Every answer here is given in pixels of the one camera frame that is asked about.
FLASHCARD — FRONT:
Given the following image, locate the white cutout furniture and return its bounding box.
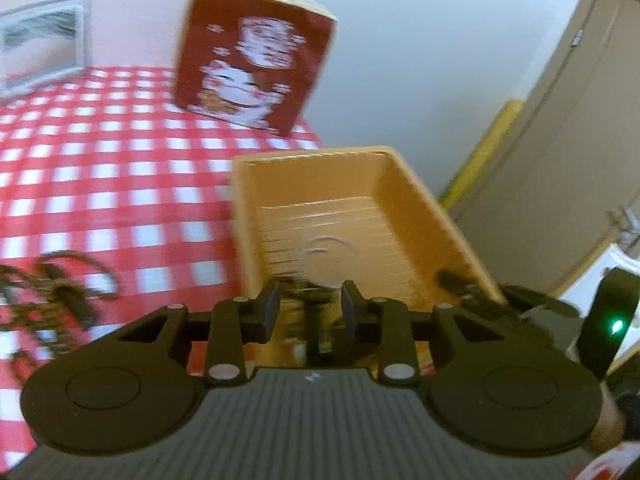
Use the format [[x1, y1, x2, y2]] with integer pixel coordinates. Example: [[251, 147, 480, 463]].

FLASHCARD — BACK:
[[554, 244, 640, 313]]

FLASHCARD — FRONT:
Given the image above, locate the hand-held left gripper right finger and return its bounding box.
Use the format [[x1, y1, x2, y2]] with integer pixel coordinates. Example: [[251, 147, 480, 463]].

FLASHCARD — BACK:
[[341, 280, 501, 387]]

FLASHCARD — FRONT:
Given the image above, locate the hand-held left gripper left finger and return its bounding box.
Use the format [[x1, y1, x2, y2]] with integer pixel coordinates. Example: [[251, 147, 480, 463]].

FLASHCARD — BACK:
[[120, 280, 282, 387]]

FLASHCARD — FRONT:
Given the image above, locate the red white checkered tablecloth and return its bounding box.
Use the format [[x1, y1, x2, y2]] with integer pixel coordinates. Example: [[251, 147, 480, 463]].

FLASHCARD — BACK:
[[0, 64, 324, 466]]

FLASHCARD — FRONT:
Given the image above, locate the yellow board by wall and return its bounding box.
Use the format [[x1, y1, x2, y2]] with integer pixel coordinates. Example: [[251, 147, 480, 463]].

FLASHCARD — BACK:
[[439, 100, 524, 212]]

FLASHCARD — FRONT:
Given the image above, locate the red lucky cat box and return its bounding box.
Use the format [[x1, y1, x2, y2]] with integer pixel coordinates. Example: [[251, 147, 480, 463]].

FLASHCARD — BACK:
[[172, 0, 340, 139]]

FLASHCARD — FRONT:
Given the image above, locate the dark strap accessory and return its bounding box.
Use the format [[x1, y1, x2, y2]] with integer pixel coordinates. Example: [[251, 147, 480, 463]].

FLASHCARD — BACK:
[[52, 280, 99, 332]]

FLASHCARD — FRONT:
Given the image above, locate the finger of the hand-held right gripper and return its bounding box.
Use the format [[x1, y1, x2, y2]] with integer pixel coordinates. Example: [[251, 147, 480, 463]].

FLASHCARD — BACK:
[[438, 268, 509, 307], [500, 285, 582, 322]]

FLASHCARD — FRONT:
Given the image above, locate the pale round bangle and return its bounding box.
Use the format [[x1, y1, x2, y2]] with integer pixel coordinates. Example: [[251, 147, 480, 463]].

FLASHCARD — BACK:
[[298, 236, 359, 283]]

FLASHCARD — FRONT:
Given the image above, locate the person's right forearm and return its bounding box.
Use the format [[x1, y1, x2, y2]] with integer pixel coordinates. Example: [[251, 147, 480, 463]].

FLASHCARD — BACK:
[[575, 382, 640, 480]]

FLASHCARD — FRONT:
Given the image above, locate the black wrist watch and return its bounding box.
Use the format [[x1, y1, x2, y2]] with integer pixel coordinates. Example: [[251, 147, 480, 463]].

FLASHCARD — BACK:
[[306, 305, 351, 367]]

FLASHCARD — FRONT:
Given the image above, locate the silver picture frame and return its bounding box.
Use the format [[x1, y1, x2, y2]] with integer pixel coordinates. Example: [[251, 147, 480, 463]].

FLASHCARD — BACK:
[[0, 0, 92, 97]]

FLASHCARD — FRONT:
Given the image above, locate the dark bead chain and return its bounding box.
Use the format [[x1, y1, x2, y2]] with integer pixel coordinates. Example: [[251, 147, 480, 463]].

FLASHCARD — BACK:
[[279, 277, 346, 312]]

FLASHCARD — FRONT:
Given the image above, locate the orange plastic tray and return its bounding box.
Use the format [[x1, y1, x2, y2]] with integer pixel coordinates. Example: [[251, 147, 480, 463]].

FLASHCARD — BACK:
[[231, 146, 509, 377]]

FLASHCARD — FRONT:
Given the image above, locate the brown bead strand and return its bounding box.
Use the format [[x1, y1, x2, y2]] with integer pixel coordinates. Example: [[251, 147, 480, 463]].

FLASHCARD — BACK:
[[0, 265, 71, 377]]

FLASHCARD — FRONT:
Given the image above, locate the beige door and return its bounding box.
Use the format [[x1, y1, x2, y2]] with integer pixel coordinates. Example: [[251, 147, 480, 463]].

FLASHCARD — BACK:
[[449, 0, 640, 302]]

